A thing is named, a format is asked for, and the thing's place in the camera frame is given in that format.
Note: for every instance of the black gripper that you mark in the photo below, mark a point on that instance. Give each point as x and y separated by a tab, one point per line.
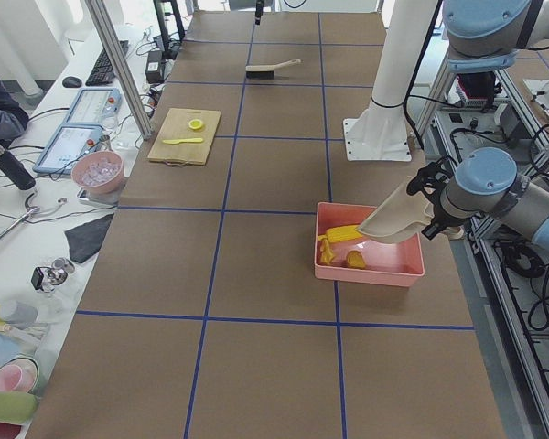
430	227

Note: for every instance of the beige plastic dustpan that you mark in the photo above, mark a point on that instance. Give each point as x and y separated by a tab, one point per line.
399	217

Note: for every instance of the brown toy potato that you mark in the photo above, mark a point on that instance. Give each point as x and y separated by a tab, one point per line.
355	260

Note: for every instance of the yellow toy corn cob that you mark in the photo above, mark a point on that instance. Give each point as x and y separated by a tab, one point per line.
341	234

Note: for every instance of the yellow toy ginger root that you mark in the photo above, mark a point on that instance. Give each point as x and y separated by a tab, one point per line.
326	254

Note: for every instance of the beige hand brush black bristles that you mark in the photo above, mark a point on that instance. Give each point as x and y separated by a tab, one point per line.
267	71

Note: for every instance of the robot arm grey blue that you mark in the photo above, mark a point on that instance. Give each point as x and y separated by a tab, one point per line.
487	35
487	181

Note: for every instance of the pink plastic bin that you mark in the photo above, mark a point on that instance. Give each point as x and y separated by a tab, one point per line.
397	264

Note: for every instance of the yellow toy lemon slices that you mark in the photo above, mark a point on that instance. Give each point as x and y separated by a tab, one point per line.
196	124

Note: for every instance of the wooden cutting board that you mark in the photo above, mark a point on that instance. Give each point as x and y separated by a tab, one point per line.
175	126

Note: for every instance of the yellow plastic toy knife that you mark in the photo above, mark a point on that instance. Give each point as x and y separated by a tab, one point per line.
180	141

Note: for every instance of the pink bowl with ice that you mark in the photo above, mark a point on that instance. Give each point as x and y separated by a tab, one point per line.
99	172

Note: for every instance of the black keyboard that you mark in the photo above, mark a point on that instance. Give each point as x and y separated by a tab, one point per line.
102	73

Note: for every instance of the teach pendant tablet upper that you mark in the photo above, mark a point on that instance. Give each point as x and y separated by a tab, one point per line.
93	104

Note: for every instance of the teach pendant tablet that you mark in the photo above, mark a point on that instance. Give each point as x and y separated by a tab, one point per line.
66	146
93	104

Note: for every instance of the dark grey cloth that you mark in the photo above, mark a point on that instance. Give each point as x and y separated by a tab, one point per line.
86	240

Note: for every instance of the teach pendant tablet lower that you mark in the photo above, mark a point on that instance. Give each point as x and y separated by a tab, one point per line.
66	146

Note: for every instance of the black computer mouse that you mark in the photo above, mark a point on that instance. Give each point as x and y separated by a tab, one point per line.
71	82

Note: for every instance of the black water bottle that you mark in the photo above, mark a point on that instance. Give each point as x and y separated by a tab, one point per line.
15	170

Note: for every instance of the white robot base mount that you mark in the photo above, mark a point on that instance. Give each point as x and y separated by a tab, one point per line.
386	143

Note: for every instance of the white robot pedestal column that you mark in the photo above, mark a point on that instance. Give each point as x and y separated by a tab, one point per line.
411	23

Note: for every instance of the aluminium frame post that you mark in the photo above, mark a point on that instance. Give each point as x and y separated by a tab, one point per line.
110	42

